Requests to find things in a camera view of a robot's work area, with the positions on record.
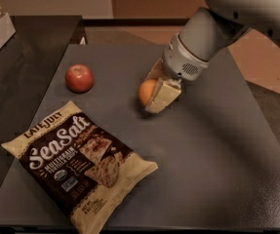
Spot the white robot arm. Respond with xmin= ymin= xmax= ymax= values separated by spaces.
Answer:
xmin=144 ymin=0 xmax=280 ymax=114

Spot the orange fruit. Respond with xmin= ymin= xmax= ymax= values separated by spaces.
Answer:
xmin=138 ymin=79 xmax=157 ymax=106

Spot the dark side counter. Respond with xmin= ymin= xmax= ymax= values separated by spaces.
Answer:
xmin=0 ymin=16 xmax=86 ymax=186

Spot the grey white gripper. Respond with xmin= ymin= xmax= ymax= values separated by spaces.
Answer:
xmin=144 ymin=34 xmax=209 ymax=114

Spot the red apple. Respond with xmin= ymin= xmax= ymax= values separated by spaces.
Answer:
xmin=64 ymin=64 xmax=94 ymax=93

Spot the brown sea salt chip bag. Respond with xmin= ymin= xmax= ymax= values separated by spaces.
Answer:
xmin=2 ymin=101 xmax=158 ymax=234

